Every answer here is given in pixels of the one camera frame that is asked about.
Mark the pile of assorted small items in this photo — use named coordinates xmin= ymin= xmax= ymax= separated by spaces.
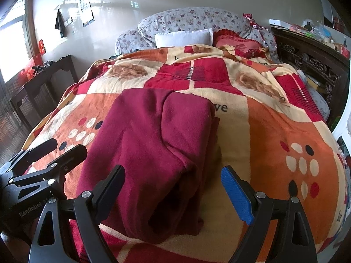
xmin=288 ymin=19 xmax=351 ymax=59

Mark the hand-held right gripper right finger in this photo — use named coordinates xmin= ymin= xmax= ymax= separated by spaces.
xmin=221 ymin=165 xmax=319 ymax=263

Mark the floral quilt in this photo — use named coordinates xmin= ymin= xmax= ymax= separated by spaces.
xmin=115 ymin=8 xmax=280 ymax=61

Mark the maroon sweater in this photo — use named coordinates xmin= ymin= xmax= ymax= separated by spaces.
xmin=75 ymin=88 xmax=221 ymax=244

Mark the red frilled pillow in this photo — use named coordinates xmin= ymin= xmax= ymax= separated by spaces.
xmin=212 ymin=29 xmax=270 ymax=59

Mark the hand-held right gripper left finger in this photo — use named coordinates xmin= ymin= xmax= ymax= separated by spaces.
xmin=29 ymin=165 xmax=126 ymax=263

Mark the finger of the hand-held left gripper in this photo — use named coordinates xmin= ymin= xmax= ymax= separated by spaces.
xmin=9 ymin=144 xmax=88 ymax=191
xmin=0 ymin=138 xmax=58 ymax=176

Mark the dark hanging cloth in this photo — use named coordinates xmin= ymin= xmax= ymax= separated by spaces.
xmin=55 ymin=9 xmax=68 ymax=39

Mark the white pillow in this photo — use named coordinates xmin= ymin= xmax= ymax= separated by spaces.
xmin=154 ymin=28 xmax=214 ymax=48

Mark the window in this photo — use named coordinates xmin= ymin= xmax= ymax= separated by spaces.
xmin=0 ymin=0 xmax=36 ymax=83

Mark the wall poster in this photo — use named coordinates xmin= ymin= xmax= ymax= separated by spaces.
xmin=77 ymin=0 xmax=95 ymax=28

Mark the white plastic chair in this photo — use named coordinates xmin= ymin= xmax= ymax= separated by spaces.
xmin=332 ymin=110 xmax=351 ymax=170

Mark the red cardboard box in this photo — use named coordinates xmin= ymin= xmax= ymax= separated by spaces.
xmin=20 ymin=55 xmax=43 ymax=80

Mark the red shiny wrapping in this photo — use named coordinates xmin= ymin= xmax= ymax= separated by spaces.
xmin=243 ymin=12 xmax=264 ymax=30

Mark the red orange printed blanket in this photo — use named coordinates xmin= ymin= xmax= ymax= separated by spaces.
xmin=22 ymin=44 xmax=346 ymax=263

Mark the dark wooden side table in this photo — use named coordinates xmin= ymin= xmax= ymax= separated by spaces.
xmin=11 ymin=55 xmax=79 ymax=132

